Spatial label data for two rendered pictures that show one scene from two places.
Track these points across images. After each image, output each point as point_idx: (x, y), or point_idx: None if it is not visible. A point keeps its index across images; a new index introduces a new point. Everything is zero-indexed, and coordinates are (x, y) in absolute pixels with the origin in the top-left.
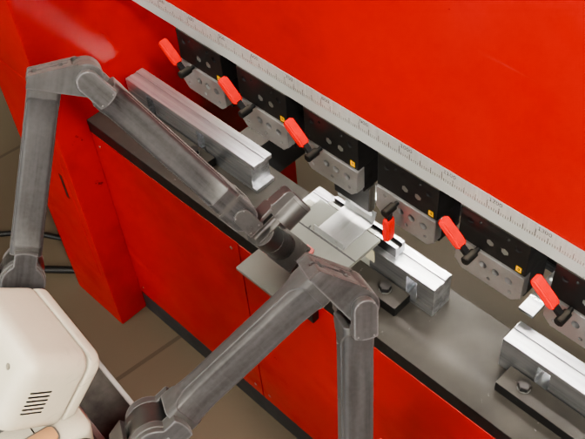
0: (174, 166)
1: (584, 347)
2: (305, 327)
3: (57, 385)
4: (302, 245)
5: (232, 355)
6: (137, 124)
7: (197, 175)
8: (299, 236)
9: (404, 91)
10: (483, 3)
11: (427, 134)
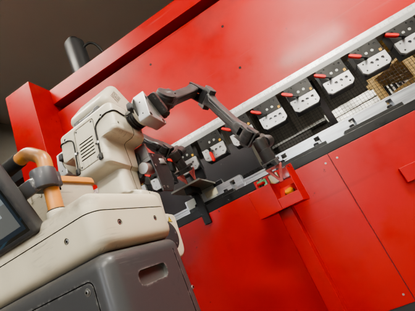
0: None
1: (278, 122)
2: (210, 239)
3: (121, 98)
4: (189, 163)
5: (178, 89)
6: None
7: (146, 136)
8: None
9: (193, 111)
10: (196, 70)
11: (204, 115)
